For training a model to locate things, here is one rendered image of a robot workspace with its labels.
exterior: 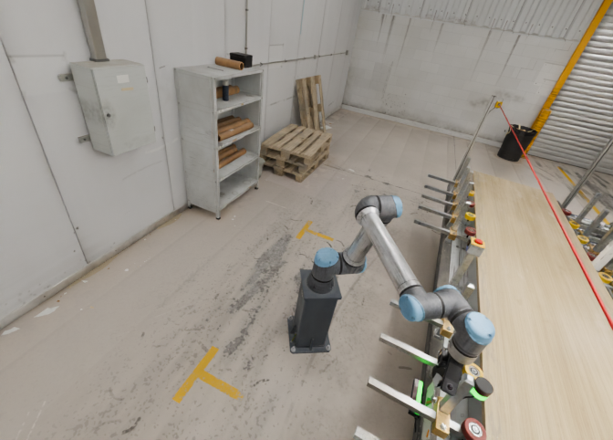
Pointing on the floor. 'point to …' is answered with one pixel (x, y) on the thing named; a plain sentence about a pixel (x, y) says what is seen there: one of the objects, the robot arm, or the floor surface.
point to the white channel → (603, 257)
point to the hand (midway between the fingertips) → (437, 386)
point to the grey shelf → (202, 97)
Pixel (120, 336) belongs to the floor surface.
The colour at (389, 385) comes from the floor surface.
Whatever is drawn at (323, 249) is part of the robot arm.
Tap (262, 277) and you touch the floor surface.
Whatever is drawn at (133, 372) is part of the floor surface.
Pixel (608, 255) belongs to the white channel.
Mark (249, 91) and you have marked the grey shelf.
